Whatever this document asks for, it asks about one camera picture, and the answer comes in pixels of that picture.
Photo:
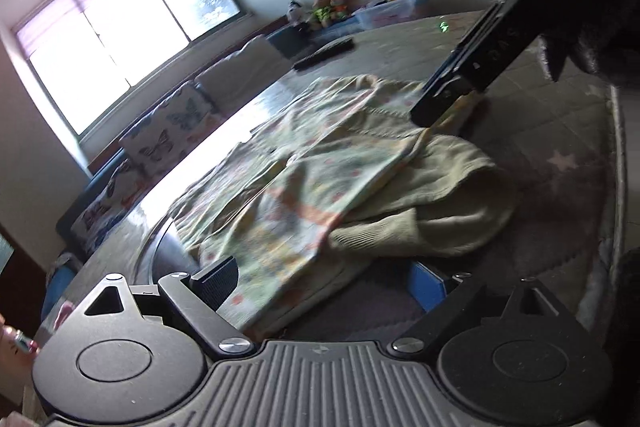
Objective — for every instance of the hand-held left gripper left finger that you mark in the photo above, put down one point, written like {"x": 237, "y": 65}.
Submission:
{"x": 217, "y": 282}

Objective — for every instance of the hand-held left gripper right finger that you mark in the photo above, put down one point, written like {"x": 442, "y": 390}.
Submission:
{"x": 425, "y": 287}

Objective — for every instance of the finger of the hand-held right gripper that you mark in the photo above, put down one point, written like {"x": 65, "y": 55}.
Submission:
{"x": 440, "y": 104}

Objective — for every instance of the green floral jacket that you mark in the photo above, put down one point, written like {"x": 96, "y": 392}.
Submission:
{"x": 320, "y": 187}

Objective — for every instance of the clear plastic storage box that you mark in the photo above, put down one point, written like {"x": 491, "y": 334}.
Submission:
{"x": 392, "y": 9}

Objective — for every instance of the black remote control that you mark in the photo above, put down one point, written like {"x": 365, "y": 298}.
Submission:
{"x": 324, "y": 53}

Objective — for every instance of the butterfly print seat cushion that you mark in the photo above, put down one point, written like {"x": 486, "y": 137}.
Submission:
{"x": 107, "y": 207}

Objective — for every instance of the orange plush toy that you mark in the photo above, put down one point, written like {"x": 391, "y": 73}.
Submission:
{"x": 340, "y": 3}

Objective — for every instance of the brown plush bear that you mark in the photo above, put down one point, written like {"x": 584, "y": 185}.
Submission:
{"x": 321, "y": 11}

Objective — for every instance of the blue sofa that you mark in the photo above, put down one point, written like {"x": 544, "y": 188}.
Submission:
{"x": 75, "y": 227}

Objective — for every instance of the butterfly print back cushion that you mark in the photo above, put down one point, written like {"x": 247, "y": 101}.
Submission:
{"x": 172, "y": 127}

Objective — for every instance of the plain grey cushion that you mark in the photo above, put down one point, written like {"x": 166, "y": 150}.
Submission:
{"x": 240, "y": 74}

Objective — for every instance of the pink water bottle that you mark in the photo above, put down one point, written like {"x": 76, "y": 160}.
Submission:
{"x": 17, "y": 337}

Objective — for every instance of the window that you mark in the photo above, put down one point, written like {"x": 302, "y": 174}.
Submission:
{"x": 125, "y": 32}

